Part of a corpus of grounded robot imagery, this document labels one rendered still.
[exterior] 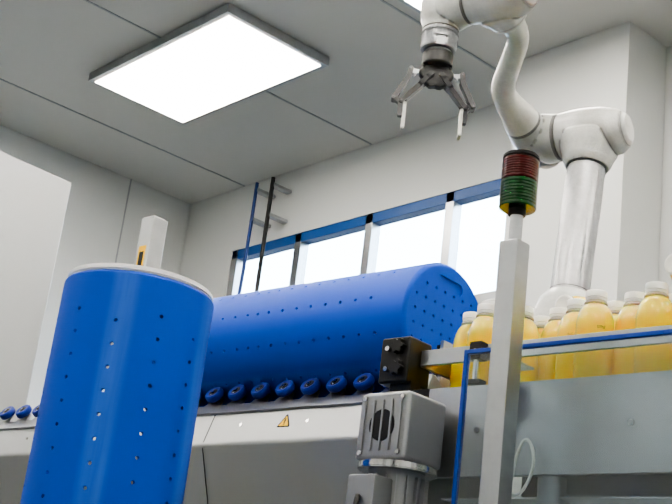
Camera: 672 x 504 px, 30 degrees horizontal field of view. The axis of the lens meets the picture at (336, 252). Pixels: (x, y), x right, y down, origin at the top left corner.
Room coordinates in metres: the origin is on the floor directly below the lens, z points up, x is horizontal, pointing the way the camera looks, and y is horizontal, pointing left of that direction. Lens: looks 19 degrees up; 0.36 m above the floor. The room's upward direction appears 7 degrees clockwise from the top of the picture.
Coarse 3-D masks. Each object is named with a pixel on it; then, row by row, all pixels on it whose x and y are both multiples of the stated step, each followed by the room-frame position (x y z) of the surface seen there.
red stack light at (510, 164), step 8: (504, 160) 1.96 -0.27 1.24; (512, 160) 1.95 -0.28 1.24; (520, 160) 1.94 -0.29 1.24; (528, 160) 1.94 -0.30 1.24; (536, 160) 1.95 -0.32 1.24; (504, 168) 1.96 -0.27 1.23; (512, 168) 1.95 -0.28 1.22; (520, 168) 1.94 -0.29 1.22; (528, 168) 1.94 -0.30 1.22; (536, 168) 1.95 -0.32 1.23; (504, 176) 1.96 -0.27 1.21; (528, 176) 1.94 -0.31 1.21; (536, 176) 1.95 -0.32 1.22
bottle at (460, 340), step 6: (462, 324) 2.34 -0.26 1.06; (468, 324) 2.32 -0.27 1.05; (462, 330) 2.32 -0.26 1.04; (468, 330) 2.31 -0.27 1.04; (456, 336) 2.33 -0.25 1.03; (462, 336) 2.31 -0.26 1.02; (456, 342) 2.32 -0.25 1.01; (462, 342) 2.31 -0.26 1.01; (456, 366) 2.32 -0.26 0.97; (462, 366) 2.31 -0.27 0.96; (456, 372) 2.32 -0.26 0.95; (462, 372) 2.31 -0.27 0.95; (450, 378) 2.34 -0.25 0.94; (456, 378) 2.32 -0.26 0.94; (450, 384) 2.33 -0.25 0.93; (456, 384) 2.32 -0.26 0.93
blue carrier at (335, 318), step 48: (288, 288) 2.72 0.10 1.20; (336, 288) 2.58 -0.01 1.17; (384, 288) 2.47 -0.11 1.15; (432, 288) 2.47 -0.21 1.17; (240, 336) 2.74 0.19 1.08; (288, 336) 2.63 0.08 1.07; (336, 336) 2.54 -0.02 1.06; (384, 336) 2.45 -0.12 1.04; (432, 336) 2.48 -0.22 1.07; (240, 384) 2.79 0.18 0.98
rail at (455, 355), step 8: (640, 328) 1.97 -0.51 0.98; (648, 328) 1.96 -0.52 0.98; (656, 328) 1.95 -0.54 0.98; (664, 328) 1.94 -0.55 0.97; (560, 336) 2.08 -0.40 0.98; (568, 336) 2.07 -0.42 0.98; (576, 336) 2.06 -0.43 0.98; (584, 336) 2.05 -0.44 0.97; (592, 336) 2.04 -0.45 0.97; (488, 344) 2.18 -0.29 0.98; (424, 352) 2.28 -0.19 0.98; (432, 352) 2.27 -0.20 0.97; (440, 352) 2.26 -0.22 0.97; (448, 352) 2.25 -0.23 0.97; (456, 352) 2.23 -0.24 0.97; (424, 360) 2.28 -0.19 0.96; (432, 360) 2.27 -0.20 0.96; (440, 360) 2.26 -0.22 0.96; (448, 360) 2.24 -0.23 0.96; (456, 360) 2.23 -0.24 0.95
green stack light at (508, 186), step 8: (512, 176) 1.94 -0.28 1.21; (520, 176) 1.94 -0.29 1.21; (504, 184) 1.96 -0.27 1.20; (512, 184) 1.94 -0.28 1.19; (520, 184) 1.94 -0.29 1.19; (528, 184) 1.94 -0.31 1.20; (536, 184) 1.96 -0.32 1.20; (504, 192) 1.95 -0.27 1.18; (512, 192) 1.94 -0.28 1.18; (520, 192) 1.94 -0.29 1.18; (528, 192) 1.94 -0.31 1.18; (536, 192) 1.96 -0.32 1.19; (504, 200) 1.95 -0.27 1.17; (512, 200) 1.94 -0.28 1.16; (520, 200) 1.94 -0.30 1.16; (528, 200) 1.94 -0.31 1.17; (536, 200) 1.96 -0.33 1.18; (504, 208) 1.98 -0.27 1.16; (528, 208) 1.96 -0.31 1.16; (536, 208) 1.96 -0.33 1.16
